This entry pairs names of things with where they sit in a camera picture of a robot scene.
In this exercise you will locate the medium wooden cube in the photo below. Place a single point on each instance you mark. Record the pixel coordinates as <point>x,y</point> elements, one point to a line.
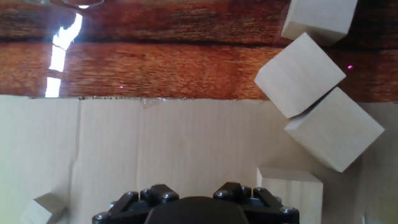
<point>43,208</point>

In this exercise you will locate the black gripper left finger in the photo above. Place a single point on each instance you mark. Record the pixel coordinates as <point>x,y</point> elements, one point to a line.
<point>130,205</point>

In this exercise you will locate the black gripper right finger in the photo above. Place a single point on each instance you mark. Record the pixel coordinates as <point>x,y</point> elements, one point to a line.
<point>264,208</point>

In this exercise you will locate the large wooden cube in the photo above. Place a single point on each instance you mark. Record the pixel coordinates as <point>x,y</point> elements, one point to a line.
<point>292,193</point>
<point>334,129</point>
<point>320,18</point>
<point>298,74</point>

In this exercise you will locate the brown cardboard sheet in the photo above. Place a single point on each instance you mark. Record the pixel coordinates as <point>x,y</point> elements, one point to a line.
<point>155,149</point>

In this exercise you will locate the reddish wood grain board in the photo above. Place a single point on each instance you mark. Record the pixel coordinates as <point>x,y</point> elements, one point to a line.
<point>155,62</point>

